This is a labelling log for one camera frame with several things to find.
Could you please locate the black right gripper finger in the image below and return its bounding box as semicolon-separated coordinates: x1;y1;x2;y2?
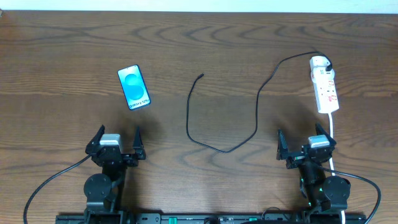
315;123;336;146
276;129;289;161

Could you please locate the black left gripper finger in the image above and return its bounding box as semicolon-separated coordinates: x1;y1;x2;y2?
85;125;105;155
132;127;145;153

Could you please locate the blue screen Galaxy smartphone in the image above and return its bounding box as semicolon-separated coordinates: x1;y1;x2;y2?
118;65;151;110

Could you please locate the black USB charging cable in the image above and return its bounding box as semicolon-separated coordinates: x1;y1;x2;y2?
185;51;333;154

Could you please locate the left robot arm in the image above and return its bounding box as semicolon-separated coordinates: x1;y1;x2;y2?
83;126;146;224

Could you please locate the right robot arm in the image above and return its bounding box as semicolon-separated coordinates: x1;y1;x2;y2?
276;124;351;223

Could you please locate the white USB charger adapter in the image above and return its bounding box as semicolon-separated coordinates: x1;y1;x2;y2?
310;56;333;72

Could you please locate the white power strip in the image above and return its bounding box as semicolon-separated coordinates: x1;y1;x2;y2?
311;67;340;114

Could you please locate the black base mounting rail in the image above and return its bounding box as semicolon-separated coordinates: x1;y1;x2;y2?
55;212;368;224

